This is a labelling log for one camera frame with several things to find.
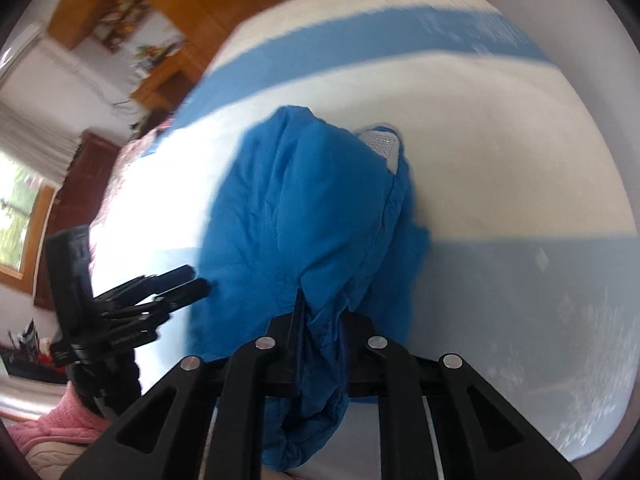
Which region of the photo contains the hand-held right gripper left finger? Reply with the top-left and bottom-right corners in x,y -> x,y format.
60,289 -> 308,480

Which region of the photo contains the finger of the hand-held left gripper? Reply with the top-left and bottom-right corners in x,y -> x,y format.
100,264 -> 197,313
105,279 -> 212,350

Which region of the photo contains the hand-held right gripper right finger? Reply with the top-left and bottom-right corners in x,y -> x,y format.
344,311 -> 583,480

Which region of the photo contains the blue down jacket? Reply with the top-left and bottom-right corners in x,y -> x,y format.
185,105 -> 433,475

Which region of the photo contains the red plastic item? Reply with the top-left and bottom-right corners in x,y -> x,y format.
36,340 -> 67,367

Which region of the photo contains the wooden framed window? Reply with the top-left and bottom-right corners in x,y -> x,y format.
0,152 -> 57,280

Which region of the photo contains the dark wooden headboard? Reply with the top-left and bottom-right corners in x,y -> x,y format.
31,130 -> 130,311

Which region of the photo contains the pink floral quilt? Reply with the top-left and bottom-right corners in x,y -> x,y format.
94,114 -> 177,213

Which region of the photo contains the white pleated curtain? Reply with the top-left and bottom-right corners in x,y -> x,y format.
0,104 -> 85,187

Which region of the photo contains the white striped bedding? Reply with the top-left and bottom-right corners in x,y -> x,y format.
0,374 -> 103,480

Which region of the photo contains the light wooden desk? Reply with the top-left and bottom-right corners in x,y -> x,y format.
129,42 -> 222,112

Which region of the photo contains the blue and white printed blanket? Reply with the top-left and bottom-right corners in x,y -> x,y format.
87,0 -> 640,467

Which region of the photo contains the light wooden wardrobe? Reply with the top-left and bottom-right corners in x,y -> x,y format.
47,0 -> 303,111

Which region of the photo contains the thin wall cable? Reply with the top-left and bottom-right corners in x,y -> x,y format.
64,54 -> 147,113

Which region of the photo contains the wall shelf with small items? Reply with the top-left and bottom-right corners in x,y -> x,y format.
89,0 -> 190,55

